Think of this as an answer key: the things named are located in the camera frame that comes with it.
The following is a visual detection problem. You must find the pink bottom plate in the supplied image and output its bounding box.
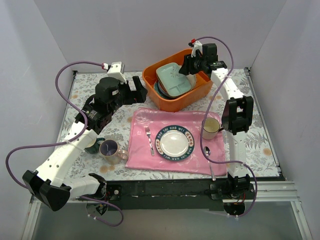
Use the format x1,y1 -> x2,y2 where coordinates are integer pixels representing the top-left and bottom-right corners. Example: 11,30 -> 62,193
186,74 -> 197,89

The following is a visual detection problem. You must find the pink purple ceramic mug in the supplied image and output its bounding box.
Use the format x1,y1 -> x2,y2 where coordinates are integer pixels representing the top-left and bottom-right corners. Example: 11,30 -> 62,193
99,139 -> 129,165

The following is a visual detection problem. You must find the dark green mug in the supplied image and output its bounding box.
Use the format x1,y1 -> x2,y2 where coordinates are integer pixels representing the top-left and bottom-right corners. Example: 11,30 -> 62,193
84,137 -> 106,154

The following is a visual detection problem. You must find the green rectangular ceramic plate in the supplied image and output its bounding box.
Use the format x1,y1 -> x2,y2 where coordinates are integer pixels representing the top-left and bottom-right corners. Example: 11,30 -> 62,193
158,80 -> 192,98

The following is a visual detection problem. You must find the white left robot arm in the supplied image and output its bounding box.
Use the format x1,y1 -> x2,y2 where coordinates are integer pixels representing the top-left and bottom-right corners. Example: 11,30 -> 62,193
22,76 -> 148,212

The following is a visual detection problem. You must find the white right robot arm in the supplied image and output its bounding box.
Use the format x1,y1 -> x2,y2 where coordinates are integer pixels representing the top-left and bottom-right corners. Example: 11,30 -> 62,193
179,40 -> 254,199

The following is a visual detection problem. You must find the orange plastic bin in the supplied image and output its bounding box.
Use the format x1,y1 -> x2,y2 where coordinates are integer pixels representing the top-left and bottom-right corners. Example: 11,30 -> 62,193
142,49 -> 213,112

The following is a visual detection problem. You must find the pink satin placemat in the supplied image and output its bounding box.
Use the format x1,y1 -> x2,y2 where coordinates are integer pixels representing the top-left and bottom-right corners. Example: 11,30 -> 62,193
125,107 -> 227,176

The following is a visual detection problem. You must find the silver fork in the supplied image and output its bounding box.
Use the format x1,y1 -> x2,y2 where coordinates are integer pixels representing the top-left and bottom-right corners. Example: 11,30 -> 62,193
145,127 -> 155,156

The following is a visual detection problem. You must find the green rimmed white plate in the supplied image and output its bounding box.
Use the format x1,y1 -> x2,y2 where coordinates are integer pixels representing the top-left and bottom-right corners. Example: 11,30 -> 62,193
154,125 -> 195,162

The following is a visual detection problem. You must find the beige enamel mug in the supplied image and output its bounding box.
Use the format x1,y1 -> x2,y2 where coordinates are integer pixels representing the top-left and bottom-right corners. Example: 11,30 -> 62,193
202,117 -> 224,140

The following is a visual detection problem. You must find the silver spoon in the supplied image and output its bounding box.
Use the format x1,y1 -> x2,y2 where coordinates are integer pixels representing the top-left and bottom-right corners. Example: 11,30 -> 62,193
203,146 -> 216,181

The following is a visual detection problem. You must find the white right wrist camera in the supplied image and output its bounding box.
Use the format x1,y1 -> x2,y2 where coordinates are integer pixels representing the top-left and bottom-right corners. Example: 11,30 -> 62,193
188,39 -> 203,58

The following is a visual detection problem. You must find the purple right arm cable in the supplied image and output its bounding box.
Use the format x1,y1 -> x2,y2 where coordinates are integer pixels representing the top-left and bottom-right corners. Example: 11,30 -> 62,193
199,36 -> 258,218

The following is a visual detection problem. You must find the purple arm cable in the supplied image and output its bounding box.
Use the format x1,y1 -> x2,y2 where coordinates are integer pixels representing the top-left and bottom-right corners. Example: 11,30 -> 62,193
5,60 -> 125,227
199,36 -> 258,218

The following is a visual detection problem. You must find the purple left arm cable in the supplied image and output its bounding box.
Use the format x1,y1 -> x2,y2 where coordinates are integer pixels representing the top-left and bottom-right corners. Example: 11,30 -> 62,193
5,60 -> 125,227

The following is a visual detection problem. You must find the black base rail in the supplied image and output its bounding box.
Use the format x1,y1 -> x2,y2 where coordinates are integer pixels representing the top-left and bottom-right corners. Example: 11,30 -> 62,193
32,174 -> 298,213

